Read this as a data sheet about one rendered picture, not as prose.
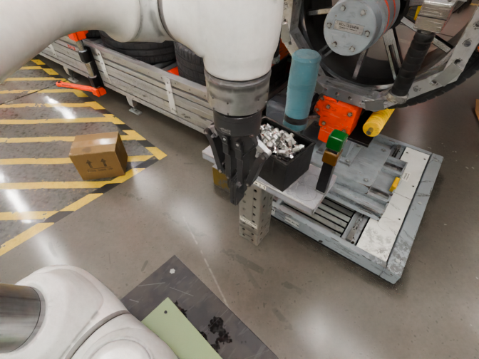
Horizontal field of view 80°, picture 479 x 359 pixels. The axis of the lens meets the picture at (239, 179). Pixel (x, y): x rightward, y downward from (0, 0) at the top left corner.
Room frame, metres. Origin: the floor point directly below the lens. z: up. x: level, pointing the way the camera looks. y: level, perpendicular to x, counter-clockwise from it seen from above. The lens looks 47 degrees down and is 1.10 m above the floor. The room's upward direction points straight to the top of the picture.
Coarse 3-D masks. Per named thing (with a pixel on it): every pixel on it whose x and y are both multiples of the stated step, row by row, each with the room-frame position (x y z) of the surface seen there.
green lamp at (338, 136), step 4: (332, 132) 0.58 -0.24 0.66; (336, 132) 0.58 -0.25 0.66; (340, 132) 0.58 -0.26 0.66; (344, 132) 0.58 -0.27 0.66; (332, 136) 0.57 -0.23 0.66; (336, 136) 0.56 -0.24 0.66; (340, 136) 0.56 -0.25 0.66; (344, 136) 0.56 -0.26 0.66; (328, 140) 0.57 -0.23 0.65; (332, 140) 0.56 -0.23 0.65; (336, 140) 0.55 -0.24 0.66; (340, 140) 0.55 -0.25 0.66; (344, 140) 0.55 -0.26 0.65; (328, 144) 0.56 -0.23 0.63; (332, 144) 0.56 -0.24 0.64; (336, 144) 0.55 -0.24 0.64; (340, 144) 0.55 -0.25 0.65; (344, 144) 0.57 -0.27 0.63; (332, 148) 0.56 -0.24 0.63; (336, 148) 0.55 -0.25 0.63; (340, 148) 0.55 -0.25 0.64
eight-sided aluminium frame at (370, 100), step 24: (288, 0) 1.00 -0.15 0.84; (288, 24) 1.00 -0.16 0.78; (288, 48) 0.99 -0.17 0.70; (456, 48) 0.72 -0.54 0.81; (432, 72) 0.77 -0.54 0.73; (456, 72) 0.70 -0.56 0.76; (336, 96) 0.87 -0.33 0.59; (360, 96) 0.83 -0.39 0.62; (384, 96) 0.79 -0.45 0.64; (408, 96) 0.75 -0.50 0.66
